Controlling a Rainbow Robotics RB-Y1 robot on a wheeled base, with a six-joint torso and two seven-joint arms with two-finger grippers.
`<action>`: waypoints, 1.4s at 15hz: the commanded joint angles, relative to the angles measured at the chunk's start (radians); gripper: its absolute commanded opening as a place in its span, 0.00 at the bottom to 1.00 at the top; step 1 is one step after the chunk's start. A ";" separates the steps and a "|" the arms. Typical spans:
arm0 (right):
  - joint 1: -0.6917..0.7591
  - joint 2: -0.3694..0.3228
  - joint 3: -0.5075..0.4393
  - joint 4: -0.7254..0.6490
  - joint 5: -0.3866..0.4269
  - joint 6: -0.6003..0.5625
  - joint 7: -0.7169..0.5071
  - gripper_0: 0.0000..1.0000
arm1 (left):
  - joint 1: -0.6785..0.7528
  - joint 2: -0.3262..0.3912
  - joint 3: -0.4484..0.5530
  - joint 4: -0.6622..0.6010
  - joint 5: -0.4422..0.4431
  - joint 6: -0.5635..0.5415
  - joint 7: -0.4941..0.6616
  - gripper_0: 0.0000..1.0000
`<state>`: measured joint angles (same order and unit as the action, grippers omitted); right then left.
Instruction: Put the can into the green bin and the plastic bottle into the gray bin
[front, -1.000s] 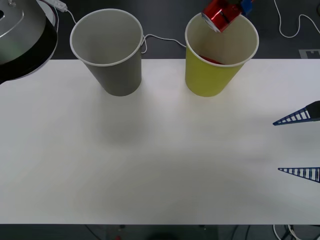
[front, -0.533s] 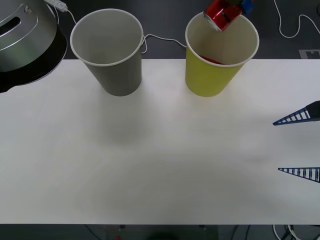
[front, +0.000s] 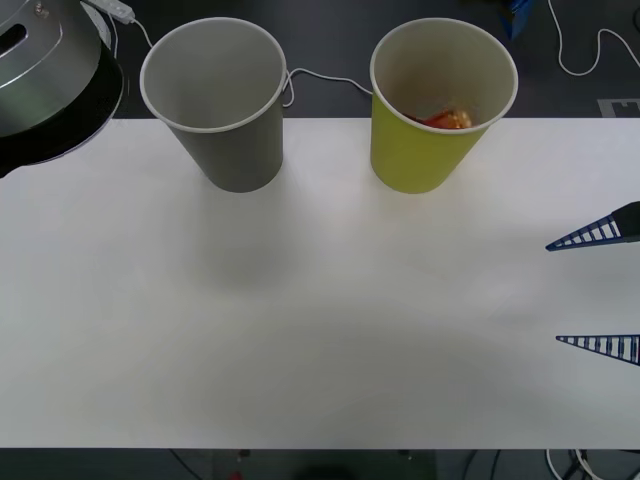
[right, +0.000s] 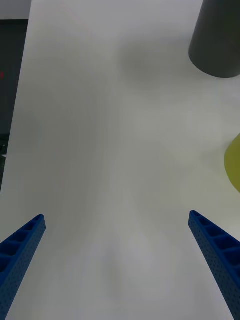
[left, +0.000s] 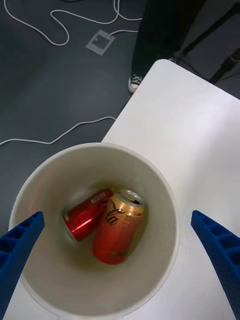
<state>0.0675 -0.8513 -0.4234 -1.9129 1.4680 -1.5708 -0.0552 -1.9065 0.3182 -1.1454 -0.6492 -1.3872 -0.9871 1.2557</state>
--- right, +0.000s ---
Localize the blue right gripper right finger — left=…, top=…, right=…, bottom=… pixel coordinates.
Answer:
left=188, top=210, right=240, bottom=320

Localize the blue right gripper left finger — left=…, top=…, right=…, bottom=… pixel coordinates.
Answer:
left=0, top=214, right=47, bottom=320

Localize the yellow-green plastic waste bin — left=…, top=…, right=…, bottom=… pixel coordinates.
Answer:
left=223, top=133, right=240, bottom=193

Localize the grey plastic waste bin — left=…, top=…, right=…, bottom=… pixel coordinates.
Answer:
left=188, top=0, right=240, bottom=79

